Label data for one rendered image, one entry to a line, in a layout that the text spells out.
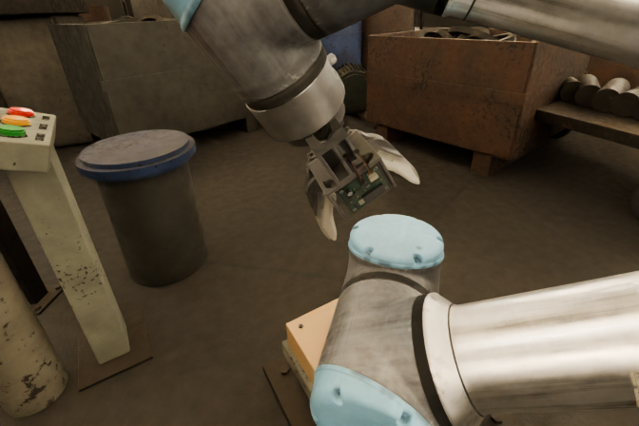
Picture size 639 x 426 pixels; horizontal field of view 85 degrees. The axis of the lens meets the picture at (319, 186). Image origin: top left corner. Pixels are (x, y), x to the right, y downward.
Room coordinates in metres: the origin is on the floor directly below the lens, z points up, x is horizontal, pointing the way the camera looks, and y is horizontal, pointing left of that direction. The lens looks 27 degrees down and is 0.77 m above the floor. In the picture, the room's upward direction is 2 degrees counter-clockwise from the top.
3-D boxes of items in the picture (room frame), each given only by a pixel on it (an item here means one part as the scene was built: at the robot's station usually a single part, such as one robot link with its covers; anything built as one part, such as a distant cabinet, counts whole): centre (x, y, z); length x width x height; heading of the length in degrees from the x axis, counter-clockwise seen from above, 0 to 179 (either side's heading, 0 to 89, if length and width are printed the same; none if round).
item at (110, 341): (0.63, 0.55, 0.31); 0.24 x 0.16 x 0.62; 31
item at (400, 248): (0.45, -0.12, 0.37); 0.17 x 0.15 x 0.18; 163
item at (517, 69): (2.04, -0.87, 0.33); 0.93 x 0.73 x 0.66; 38
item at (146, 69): (2.43, 1.00, 0.39); 1.03 x 0.83 x 0.77; 136
